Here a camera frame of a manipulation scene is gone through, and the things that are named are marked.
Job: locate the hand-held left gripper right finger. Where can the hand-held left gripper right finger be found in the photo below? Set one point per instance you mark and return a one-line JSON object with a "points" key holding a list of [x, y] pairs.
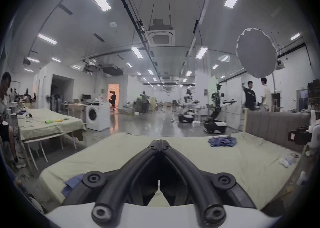
{"points": [[180, 167]]}

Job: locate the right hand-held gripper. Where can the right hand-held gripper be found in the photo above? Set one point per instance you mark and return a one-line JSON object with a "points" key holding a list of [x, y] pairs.
{"points": [[298, 135]]}

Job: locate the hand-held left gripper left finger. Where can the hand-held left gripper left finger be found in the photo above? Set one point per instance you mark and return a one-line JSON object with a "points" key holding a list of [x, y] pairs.
{"points": [[140, 167]]}

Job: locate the small white cloth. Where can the small white cloth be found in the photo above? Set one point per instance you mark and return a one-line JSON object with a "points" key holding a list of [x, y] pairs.
{"points": [[287, 160]]}

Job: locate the padded grey headboard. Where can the padded grey headboard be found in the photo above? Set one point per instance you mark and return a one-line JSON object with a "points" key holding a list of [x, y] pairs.
{"points": [[270, 126]]}

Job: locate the crumpled blue garment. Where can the crumpled blue garment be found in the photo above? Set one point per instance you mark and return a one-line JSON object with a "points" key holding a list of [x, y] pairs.
{"points": [[222, 141]]}

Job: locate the white wheeled robot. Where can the white wheeled robot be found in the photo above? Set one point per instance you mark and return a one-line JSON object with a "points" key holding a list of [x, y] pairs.
{"points": [[186, 111]]}

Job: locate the black wheeled robot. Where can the black wheeled robot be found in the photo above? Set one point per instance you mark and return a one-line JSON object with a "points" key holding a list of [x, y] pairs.
{"points": [[216, 119]]}

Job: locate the bed with pale green sheet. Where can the bed with pale green sheet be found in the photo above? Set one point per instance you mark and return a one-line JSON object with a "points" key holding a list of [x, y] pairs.
{"points": [[245, 167]]}

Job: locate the white washing machine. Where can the white washing machine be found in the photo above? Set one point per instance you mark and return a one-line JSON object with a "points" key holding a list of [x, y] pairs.
{"points": [[96, 118]]}

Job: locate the blue cloth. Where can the blue cloth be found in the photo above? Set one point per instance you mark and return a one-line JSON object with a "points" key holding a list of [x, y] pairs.
{"points": [[72, 183]]}

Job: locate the round grey light diffuser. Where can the round grey light diffuser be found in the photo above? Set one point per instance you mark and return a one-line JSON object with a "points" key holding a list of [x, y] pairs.
{"points": [[257, 53]]}

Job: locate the table with pale green sheet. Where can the table with pale green sheet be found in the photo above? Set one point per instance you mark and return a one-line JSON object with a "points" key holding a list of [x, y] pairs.
{"points": [[42, 124]]}

